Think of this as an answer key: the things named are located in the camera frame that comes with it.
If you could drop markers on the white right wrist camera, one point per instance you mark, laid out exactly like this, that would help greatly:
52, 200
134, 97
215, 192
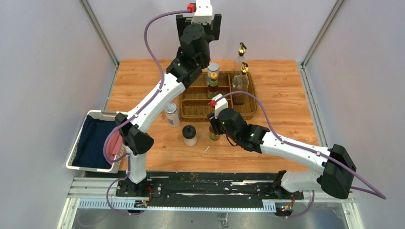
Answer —
218, 103

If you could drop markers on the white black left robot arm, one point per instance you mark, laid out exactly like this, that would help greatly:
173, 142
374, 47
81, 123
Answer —
192, 57

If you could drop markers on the pink cloth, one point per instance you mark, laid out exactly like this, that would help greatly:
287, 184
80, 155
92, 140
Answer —
114, 145

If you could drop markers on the aluminium frame post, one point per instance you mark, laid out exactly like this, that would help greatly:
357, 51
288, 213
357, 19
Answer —
99, 31
324, 28

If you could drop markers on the aluminium frame post right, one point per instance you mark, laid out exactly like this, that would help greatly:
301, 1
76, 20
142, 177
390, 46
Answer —
324, 28

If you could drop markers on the black-lid spice jar front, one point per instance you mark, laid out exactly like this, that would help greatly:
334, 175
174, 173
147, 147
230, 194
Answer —
189, 135

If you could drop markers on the clear oil bottle gold spout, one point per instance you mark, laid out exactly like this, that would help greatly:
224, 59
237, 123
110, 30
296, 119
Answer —
240, 58

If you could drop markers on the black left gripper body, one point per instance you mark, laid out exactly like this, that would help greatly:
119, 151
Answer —
210, 34

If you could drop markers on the sauce bottle yellow cap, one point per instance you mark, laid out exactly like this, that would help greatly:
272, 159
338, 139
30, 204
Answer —
213, 135
212, 85

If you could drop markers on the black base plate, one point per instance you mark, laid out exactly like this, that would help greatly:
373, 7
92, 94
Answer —
206, 189

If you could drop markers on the navy blue cloth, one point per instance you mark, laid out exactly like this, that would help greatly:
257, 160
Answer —
91, 141

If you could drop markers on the oil bottle with brown residue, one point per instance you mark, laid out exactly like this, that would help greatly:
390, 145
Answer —
240, 82

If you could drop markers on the silver-lid shaker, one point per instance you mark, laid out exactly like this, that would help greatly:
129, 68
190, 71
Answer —
213, 68
171, 112

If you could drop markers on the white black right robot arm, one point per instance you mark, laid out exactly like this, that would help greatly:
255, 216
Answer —
330, 169

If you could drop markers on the white laundry basket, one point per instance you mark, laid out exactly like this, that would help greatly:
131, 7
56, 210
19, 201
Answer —
101, 115

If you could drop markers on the aluminium frame post left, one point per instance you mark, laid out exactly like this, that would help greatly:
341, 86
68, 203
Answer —
99, 31

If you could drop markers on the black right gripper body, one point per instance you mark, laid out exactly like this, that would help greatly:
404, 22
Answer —
218, 128

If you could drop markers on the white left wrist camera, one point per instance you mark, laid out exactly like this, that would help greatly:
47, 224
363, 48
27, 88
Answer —
202, 10

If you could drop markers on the wicker divided tray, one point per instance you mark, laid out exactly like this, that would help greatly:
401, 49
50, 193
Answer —
195, 105

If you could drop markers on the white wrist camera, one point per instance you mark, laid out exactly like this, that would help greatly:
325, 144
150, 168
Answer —
218, 103
202, 10

